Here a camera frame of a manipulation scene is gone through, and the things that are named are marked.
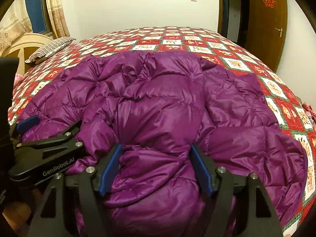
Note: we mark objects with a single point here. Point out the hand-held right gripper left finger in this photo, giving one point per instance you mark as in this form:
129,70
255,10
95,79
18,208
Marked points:
111,170

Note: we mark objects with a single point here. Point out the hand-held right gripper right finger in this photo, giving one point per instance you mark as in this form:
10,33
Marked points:
201,167

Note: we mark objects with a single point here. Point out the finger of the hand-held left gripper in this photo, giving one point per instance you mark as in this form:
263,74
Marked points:
28,124
59,140

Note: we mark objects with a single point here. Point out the purple hooded down jacket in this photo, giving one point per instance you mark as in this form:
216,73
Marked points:
160,103

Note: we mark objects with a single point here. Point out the person's left hand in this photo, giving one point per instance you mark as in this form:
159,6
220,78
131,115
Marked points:
17,212

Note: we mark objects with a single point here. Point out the pink floral blanket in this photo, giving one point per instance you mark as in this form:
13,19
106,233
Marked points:
17,79

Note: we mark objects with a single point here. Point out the striped pillow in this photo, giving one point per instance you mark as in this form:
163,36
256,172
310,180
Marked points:
49,48

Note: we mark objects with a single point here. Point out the cream wooden headboard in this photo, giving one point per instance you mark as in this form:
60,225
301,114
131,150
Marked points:
29,38

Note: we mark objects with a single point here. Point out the wide beige patterned curtain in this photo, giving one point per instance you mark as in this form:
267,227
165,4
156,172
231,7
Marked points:
12,24

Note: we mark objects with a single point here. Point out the window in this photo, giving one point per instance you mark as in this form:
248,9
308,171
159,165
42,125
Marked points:
37,9

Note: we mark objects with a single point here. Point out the narrow beige patterned curtain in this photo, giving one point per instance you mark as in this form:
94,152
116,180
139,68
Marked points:
58,9

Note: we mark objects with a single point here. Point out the bed with red patterned sheet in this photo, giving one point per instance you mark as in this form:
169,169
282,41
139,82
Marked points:
172,39

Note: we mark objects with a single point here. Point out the brown wooden door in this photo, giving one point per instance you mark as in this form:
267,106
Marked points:
261,29

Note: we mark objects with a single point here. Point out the brown door frame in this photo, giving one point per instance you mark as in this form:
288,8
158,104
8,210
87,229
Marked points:
220,9

